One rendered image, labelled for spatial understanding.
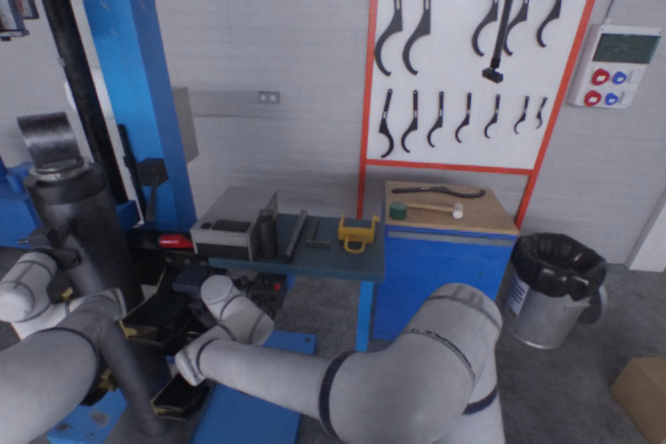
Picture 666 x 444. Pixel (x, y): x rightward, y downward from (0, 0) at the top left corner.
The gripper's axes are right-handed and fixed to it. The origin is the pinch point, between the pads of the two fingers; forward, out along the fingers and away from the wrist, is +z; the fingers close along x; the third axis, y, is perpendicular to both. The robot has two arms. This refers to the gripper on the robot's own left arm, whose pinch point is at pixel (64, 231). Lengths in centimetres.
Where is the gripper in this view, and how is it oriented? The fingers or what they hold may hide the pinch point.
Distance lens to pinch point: 133.0
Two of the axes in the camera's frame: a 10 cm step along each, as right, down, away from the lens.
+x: -0.2, 8.6, 5.0
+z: -2.6, -4.9, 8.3
